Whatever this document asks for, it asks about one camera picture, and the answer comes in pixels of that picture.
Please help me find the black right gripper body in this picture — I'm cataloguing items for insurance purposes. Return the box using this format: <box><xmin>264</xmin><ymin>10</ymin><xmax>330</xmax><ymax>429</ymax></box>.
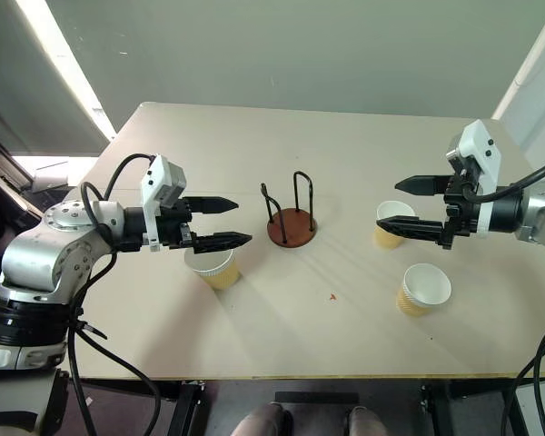
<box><xmin>440</xmin><ymin>170</ymin><xmax>483</xmax><ymax>251</ymax></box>

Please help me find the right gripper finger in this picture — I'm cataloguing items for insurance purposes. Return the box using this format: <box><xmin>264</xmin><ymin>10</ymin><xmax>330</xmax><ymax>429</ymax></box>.
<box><xmin>375</xmin><ymin>215</ymin><xmax>451</xmax><ymax>244</ymax></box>
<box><xmin>393</xmin><ymin>174</ymin><xmax>453</xmax><ymax>197</ymax></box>

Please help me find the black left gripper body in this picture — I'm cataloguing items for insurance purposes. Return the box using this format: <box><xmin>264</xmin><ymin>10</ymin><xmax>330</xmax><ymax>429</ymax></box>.
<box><xmin>156</xmin><ymin>197</ymin><xmax>199</xmax><ymax>252</ymax></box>

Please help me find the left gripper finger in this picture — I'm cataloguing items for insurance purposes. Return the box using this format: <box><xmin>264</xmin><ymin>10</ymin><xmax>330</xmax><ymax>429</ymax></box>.
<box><xmin>191</xmin><ymin>231</ymin><xmax>254</xmax><ymax>254</ymax></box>
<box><xmin>189</xmin><ymin>195</ymin><xmax>241</xmax><ymax>217</ymax></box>

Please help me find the tan ribbed paper cup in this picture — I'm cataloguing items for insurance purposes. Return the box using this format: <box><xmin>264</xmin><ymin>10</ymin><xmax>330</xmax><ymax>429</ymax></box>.
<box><xmin>183</xmin><ymin>247</ymin><xmax>243</xmax><ymax>292</ymax></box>
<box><xmin>372</xmin><ymin>200</ymin><xmax>417</xmax><ymax>252</ymax></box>
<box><xmin>395</xmin><ymin>263</ymin><xmax>452</xmax><ymax>319</ymax></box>

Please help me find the black zip tie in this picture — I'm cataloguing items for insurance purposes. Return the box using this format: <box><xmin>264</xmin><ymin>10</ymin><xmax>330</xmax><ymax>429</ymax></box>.
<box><xmin>71</xmin><ymin>308</ymin><xmax>109</xmax><ymax>342</ymax></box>

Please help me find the black table leg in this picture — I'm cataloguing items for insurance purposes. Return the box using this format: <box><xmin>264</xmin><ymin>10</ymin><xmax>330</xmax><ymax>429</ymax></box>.
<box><xmin>419</xmin><ymin>382</ymin><xmax>451</xmax><ymax>436</ymax></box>
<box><xmin>170</xmin><ymin>380</ymin><xmax>206</xmax><ymax>436</ymax></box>

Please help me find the black flat plate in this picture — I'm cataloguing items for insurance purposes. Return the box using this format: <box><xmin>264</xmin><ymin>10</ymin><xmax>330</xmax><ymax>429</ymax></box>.
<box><xmin>273</xmin><ymin>391</ymin><xmax>361</xmax><ymax>406</ymax></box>

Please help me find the grey-brown rounded shape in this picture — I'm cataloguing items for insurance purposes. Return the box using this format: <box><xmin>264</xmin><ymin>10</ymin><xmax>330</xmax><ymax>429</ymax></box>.
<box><xmin>346</xmin><ymin>404</ymin><xmax>388</xmax><ymax>436</ymax></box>
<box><xmin>233</xmin><ymin>401</ymin><xmax>294</xmax><ymax>436</ymax></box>

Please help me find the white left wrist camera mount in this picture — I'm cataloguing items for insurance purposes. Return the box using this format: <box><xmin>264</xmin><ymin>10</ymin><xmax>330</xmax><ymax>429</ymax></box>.
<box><xmin>139</xmin><ymin>154</ymin><xmax>190</xmax><ymax>253</ymax></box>

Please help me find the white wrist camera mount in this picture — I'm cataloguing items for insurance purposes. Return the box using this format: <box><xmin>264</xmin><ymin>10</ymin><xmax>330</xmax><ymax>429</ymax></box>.
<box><xmin>139</xmin><ymin>154</ymin><xmax>190</xmax><ymax>253</ymax></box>
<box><xmin>445</xmin><ymin>119</ymin><xmax>503</xmax><ymax>238</ymax></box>

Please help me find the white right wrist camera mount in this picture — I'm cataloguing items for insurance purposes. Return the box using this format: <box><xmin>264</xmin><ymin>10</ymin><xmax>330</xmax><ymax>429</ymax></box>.
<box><xmin>445</xmin><ymin>119</ymin><xmax>503</xmax><ymax>238</ymax></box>

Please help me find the brown wire cup holder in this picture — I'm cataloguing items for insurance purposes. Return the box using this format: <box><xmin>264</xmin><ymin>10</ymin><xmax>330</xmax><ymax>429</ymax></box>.
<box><xmin>259</xmin><ymin>170</ymin><xmax>319</xmax><ymax>249</ymax></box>

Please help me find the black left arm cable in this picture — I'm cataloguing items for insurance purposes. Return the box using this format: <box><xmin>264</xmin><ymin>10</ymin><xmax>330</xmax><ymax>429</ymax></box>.
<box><xmin>79</xmin><ymin>153</ymin><xmax>163</xmax><ymax>436</ymax></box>
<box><xmin>66</xmin><ymin>312</ymin><xmax>97</xmax><ymax>436</ymax></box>

